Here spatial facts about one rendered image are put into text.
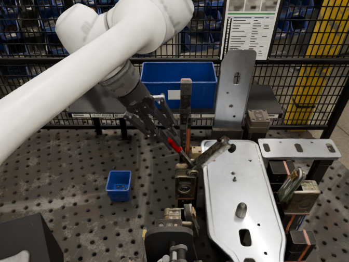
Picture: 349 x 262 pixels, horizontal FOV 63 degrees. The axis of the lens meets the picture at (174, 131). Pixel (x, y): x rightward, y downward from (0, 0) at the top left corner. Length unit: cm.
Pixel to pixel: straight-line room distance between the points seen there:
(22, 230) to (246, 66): 89
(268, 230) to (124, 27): 68
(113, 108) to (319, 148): 83
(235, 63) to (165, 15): 50
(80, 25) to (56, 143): 108
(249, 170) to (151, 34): 65
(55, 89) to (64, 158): 114
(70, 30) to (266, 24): 85
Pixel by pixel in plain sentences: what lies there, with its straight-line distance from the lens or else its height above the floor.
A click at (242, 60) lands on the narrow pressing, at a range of 101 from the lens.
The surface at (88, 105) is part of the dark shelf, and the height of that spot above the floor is 103.
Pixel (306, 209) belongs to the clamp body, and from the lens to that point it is 105.
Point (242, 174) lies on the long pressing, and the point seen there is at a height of 100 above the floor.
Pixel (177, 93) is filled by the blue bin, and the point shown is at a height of 111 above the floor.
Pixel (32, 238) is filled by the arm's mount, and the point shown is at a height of 93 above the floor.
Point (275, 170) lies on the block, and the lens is 109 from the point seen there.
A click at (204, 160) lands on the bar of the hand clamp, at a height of 112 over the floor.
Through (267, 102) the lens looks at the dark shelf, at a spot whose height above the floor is 103.
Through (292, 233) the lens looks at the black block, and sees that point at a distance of 94.
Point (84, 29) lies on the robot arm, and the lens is 63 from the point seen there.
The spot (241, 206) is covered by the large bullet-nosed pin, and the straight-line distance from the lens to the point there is 88.
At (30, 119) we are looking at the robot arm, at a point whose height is 153.
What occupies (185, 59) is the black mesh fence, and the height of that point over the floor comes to 115.
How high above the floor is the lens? 176
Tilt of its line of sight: 42 degrees down
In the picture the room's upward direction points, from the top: straight up
